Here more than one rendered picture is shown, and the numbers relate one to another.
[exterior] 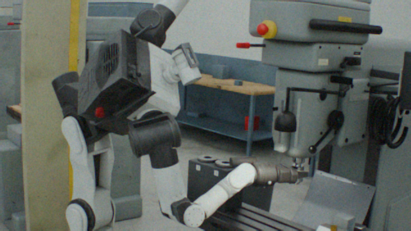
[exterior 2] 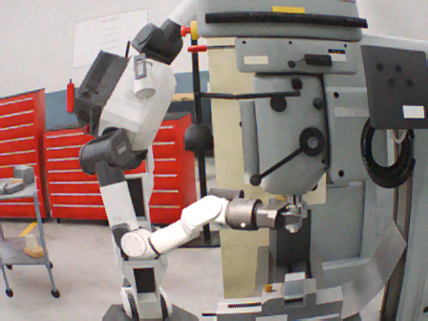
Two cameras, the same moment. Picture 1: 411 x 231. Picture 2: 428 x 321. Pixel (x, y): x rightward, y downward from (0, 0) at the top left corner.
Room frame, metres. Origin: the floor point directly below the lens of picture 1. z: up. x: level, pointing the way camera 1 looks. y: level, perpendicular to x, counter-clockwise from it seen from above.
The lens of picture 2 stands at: (0.42, -1.61, 1.73)
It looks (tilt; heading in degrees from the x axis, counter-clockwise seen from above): 10 degrees down; 48
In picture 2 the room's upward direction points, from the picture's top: 4 degrees counter-clockwise
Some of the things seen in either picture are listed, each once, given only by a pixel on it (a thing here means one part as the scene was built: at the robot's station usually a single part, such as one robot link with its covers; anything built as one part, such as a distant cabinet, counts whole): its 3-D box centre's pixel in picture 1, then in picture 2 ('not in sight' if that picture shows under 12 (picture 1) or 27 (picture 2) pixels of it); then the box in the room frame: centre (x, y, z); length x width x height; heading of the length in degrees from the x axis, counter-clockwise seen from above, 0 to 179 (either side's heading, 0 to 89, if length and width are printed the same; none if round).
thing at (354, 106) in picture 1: (332, 107); (354, 128); (1.96, -0.50, 1.47); 0.24 x 0.19 x 0.26; 43
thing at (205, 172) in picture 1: (215, 181); (289, 228); (2.14, -0.06, 1.09); 0.22 x 0.12 x 0.20; 50
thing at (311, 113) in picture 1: (304, 111); (292, 129); (1.83, -0.36, 1.47); 0.21 x 0.19 x 0.32; 43
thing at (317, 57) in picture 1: (314, 54); (297, 53); (1.86, -0.39, 1.68); 0.34 x 0.24 x 0.10; 133
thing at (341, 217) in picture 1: (343, 223); (294, 286); (1.66, -0.51, 1.10); 0.06 x 0.05 x 0.06; 43
